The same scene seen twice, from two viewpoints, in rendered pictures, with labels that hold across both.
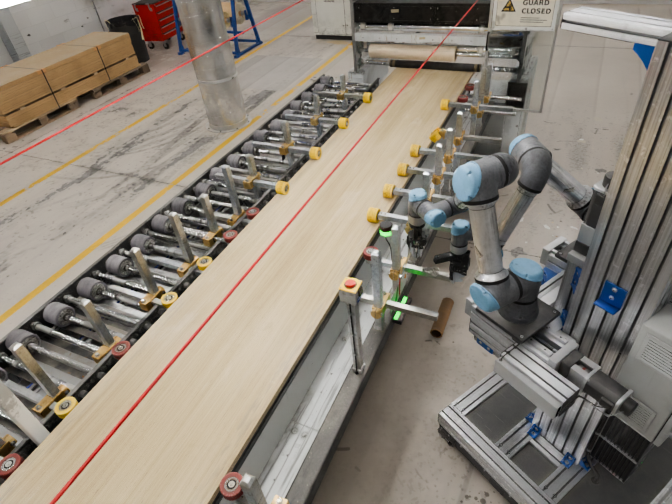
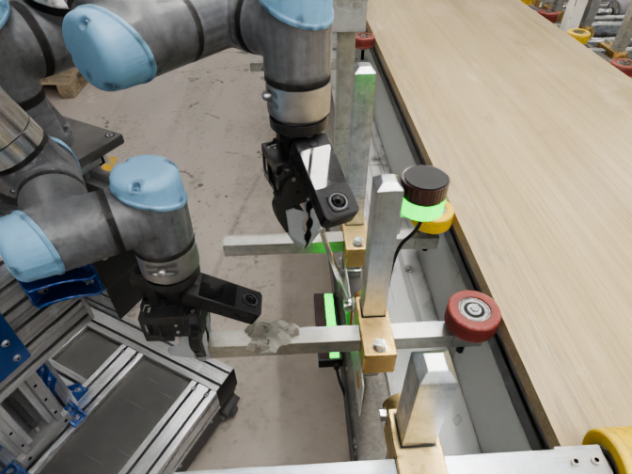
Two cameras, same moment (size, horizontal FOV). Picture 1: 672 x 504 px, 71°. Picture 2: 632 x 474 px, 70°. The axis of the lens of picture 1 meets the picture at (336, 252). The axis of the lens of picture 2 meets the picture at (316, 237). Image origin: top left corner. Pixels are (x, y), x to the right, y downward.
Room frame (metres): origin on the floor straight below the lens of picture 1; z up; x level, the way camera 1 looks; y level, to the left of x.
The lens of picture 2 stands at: (2.06, -0.62, 1.45)
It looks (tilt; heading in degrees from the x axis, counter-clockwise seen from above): 42 degrees down; 148
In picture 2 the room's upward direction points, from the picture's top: straight up
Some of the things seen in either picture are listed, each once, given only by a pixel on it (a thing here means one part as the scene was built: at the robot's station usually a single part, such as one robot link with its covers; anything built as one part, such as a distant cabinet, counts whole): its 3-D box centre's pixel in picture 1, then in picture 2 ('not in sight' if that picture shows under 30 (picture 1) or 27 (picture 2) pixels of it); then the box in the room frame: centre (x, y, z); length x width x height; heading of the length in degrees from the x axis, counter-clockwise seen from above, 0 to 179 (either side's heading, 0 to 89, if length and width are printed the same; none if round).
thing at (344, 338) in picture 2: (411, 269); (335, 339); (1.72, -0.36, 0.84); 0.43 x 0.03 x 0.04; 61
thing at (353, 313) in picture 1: (355, 336); (341, 126); (1.26, -0.04, 0.93); 0.05 x 0.04 x 0.45; 151
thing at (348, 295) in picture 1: (351, 291); (347, 10); (1.27, -0.04, 1.18); 0.07 x 0.07 x 0.08; 61
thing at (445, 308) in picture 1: (442, 317); not in sight; (2.08, -0.65, 0.04); 0.30 x 0.08 x 0.08; 151
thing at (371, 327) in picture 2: (397, 268); (374, 328); (1.73, -0.30, 0.85); 0.13 x 0.06 x 0.05; 151
